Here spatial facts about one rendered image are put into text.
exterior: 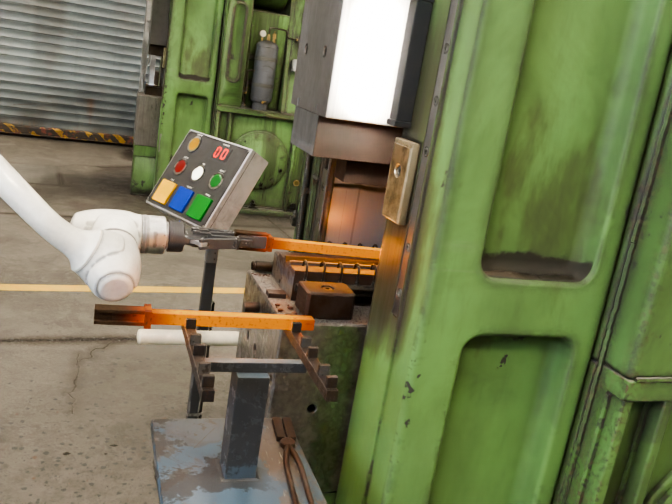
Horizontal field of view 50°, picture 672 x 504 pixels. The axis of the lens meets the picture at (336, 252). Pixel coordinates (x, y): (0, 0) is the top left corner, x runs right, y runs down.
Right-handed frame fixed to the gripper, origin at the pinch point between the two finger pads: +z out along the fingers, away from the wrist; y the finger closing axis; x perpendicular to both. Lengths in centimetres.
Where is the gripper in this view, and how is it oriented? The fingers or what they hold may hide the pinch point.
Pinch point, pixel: (251, 240)
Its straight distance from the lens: 175.9
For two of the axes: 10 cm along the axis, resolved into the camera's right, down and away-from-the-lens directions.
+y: 3.1, 2.9, -9.0
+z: 9.4, 0.5, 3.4
